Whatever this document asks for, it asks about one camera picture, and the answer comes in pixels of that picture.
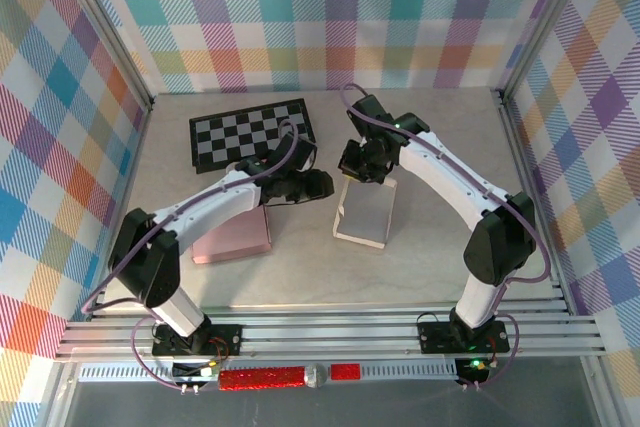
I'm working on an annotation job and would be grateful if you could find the white paper box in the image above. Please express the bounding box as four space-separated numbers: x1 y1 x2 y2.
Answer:
332 174 399 252

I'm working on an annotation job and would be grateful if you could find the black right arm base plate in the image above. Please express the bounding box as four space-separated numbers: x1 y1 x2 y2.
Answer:
417 319 511 354

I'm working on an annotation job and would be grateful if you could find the aluminium side rail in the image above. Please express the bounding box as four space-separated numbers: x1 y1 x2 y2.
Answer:
492 89 574 316

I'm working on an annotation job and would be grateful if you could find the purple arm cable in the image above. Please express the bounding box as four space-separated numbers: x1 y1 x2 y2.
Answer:
82 121 301 392
339 82 551 392

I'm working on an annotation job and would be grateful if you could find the red glitter patch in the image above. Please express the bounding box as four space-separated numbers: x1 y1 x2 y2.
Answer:
330 362 362 381

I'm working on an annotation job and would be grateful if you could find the black white checkerboard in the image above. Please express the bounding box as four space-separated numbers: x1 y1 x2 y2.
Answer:
188 98 319 176

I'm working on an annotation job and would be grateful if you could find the red glitter microphone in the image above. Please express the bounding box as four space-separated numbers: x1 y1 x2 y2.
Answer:
218 365 330 392

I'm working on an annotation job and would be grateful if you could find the white slotted cable duct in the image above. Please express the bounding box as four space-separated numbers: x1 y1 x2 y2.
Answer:
78 361 459 382

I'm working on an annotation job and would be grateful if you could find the aluminium frame rail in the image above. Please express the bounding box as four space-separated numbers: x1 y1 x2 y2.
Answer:
54 304 609 363

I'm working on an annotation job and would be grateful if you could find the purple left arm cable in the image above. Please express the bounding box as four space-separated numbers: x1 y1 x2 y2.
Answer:
82 121 301 392

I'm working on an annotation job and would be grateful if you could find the aluminium corner post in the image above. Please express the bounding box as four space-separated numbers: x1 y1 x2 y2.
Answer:
49 0 154 113
492 0 596 103

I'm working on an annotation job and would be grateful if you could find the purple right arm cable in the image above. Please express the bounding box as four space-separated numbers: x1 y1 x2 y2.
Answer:
339 82 551 392

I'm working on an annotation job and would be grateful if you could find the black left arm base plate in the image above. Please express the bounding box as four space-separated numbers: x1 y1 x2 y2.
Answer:
151 322 243 359

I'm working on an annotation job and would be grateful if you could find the pink paper box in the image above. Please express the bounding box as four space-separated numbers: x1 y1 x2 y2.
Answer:
191 206 273 266

